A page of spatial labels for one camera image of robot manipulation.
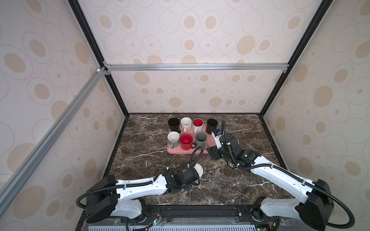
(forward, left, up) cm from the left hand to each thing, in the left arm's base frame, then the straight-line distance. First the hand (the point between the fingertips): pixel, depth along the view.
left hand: (193, 180), depth 79 cm
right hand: (+16, -14, +11) cm, 24 cm away
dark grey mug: (+24, -5, +4) cm, 25 cm away
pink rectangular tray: (+23, +10, -7) cm, 26 cm away
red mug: (+27, +4, -3) cm, 28 cm away
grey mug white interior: (+28, +13, +1) cm, 31 cm away
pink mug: (+38, +4, +3) cm, 38 cm away
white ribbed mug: (+5, -4, +2) cm, 7 cm away
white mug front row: (+42, -4, -1) cm, 42 cm away
